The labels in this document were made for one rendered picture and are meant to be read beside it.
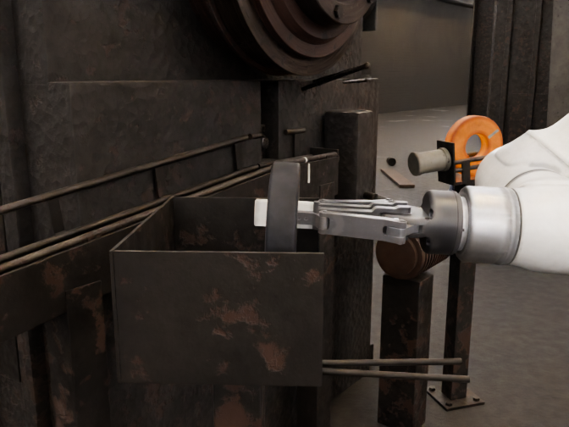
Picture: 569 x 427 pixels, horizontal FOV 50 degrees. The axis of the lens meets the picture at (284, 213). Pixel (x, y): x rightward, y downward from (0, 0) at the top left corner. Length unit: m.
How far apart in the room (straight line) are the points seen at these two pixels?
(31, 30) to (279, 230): 0.57
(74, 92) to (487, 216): 0.62
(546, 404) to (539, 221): 1.21
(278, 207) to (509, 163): 0.34
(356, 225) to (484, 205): 0.14
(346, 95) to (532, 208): 0.92
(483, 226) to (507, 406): 1.18
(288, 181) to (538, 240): 0.28
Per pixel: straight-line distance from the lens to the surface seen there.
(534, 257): 0.73
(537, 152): 0.86
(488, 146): 1.64
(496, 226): 0.71
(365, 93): 1.65
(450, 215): 0.70
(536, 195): 0.74
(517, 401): 1.88
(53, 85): 1.02
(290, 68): 1.21
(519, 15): 5.40
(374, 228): 0.67
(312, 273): 0.58
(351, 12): 1.23
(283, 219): 0.65
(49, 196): 0.96
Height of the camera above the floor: 0.88
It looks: 13 degrees down
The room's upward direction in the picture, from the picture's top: straight up
